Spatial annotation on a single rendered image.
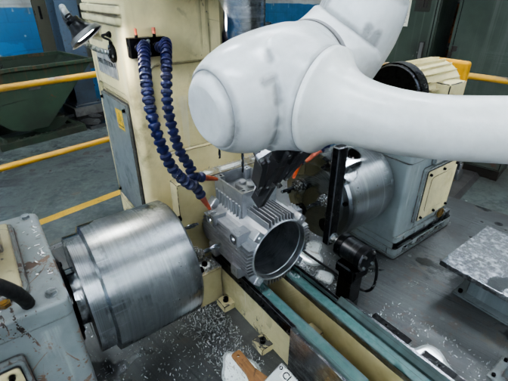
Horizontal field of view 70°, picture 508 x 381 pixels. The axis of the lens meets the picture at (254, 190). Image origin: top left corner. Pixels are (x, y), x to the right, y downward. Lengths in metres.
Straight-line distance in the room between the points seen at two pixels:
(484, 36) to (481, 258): 2.83
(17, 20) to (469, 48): 5.08
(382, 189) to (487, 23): 2.88
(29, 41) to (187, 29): 4.97
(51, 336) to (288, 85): 0.50
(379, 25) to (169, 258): 0.49
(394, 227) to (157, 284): 0.75
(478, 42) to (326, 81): 3.50
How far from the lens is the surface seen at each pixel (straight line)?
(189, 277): 0.70
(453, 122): 0.32
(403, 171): 1.09
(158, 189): 0.98
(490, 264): 1.14
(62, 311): 0.61
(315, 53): 0.33
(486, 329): 1.13
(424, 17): 3.93
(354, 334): 0.84
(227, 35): 0.75
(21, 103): 4.73
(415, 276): 1.20
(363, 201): 0.97
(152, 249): 0.68
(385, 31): 0.45
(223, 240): 0.87
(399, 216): 1.16
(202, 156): 1.01
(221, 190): 0.89
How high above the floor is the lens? 1.54
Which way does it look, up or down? 29 degrees down
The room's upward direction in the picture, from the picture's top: straight up
